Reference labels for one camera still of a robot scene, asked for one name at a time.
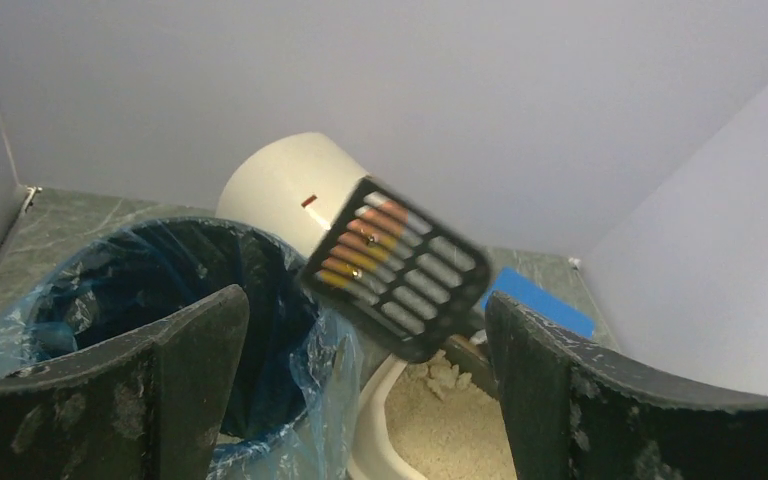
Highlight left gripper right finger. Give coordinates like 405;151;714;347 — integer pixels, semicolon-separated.
486;293;768;479

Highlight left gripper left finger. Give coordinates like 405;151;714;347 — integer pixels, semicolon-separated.
0;285;249;479

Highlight black bin with blue bag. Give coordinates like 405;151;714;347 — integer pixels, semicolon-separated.
0;217;362;479

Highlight black litter scoop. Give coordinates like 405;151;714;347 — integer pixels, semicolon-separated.
299;175;498;397

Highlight sand litter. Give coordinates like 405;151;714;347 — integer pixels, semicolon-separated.
385;351;517;480

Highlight beige litter box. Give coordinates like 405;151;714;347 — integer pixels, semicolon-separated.
347;355;427;480

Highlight blue flat pad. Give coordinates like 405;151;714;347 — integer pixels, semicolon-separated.
479;267;595;339

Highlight cylindrical mini drawer cabinet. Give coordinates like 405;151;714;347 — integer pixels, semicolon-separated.
215;132;394;294

